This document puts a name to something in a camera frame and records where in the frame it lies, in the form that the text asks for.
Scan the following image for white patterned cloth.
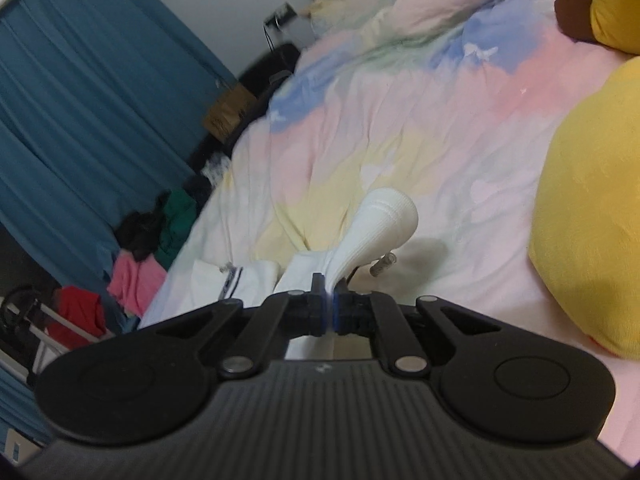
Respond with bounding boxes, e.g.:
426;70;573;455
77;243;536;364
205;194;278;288
201;152;232;187

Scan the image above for pastel pillow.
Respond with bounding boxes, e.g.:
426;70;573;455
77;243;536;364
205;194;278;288
306;0;531;58

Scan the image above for blue curtain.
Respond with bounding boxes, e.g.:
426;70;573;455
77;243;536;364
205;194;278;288
0;0;237;288
0;362;53;448

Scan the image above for yellow and brown plush toy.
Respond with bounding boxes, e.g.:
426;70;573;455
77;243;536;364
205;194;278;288
554;0;640;57

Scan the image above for black garment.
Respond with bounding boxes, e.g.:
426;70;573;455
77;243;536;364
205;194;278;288
116;209;167;262

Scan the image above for green garment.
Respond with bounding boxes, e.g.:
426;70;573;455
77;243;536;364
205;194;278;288
159;189;202;267

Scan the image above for pink garment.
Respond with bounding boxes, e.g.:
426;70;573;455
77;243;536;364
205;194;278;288
107;250;167;317

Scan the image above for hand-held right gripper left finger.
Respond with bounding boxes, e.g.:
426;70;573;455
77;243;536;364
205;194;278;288
149;273;329;380

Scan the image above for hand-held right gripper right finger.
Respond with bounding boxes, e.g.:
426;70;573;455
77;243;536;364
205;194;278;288
335;282;504;379

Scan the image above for large yellow plush cushion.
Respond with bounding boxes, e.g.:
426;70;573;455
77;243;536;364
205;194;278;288
529;56;640;361

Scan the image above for pastel tie-dye bed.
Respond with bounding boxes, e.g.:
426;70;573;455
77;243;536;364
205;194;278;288
141;0;640;461

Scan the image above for brown cardboard box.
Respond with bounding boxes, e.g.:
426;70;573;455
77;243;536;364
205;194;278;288
202;84;257;142

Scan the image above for red garment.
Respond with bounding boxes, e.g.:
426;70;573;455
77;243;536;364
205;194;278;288
46;285;107;349

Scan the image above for bedside wall socket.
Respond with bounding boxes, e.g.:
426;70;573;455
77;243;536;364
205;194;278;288
263;2;297;28

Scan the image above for white pants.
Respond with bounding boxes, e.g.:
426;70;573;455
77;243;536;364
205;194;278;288
141;187;419;361

